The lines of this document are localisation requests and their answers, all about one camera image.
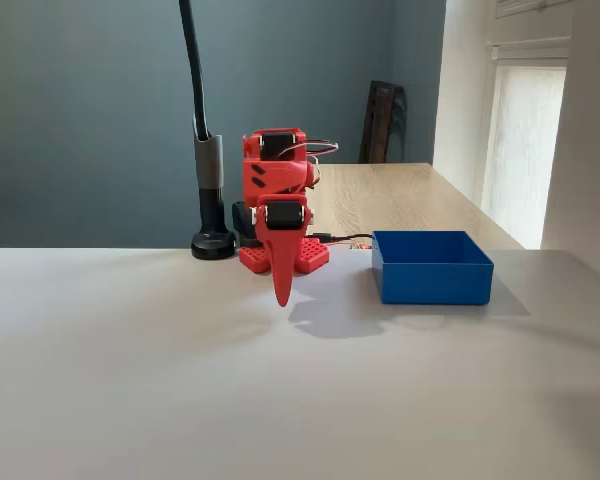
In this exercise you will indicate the red robot arm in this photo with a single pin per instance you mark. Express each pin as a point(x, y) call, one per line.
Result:
point(275, 175)

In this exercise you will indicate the blue plastic box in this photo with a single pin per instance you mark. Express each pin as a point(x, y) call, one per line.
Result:
point(430, 272)

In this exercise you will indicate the dark wooden leaning object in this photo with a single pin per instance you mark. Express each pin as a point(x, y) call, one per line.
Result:
point(382, 125)

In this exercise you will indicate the white window roller blind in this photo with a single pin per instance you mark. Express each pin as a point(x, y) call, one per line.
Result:
point(530, 47)

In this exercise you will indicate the black gooseneck camera stand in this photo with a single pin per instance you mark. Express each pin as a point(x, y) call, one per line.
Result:
point(207, 165)

